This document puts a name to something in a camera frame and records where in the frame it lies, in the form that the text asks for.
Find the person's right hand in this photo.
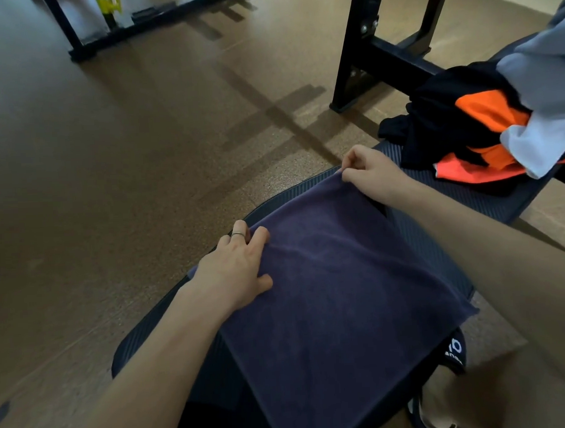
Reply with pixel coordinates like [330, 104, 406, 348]
[339, 142, 416, 210]

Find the person's left hand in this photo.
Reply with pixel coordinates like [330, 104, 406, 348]
[184, 218, 276, 319]

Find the black orange jacket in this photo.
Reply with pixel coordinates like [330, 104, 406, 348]
[374, 58, 565, 189]

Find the purple towel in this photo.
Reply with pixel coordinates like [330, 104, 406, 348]
[182, 165, 484, 428]

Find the white towel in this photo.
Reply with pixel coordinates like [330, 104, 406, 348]
[498, 110, 565, 182]

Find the grey yoga fitness towel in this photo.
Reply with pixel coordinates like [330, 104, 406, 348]
[493, 0, 565, 119]

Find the person's right forearm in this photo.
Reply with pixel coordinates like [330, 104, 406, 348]
[393, 175, 565, 399]

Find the person's left forearm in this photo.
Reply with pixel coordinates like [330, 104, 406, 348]
[57, 288, 236, 428]

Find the black ribbed bench pad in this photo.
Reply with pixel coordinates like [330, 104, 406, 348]
[97, 30, 565, 416]

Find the black right slipper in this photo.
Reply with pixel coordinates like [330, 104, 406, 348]
[404, 327, 471, 428]

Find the black power rack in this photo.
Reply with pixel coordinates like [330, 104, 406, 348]
[41, 0, 253, 64]

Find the yellow safety catch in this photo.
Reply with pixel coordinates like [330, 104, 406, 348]
[94, 0, 123, 17]

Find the black steel bench frame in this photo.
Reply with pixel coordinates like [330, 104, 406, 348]
[324, 0, 459, 115]

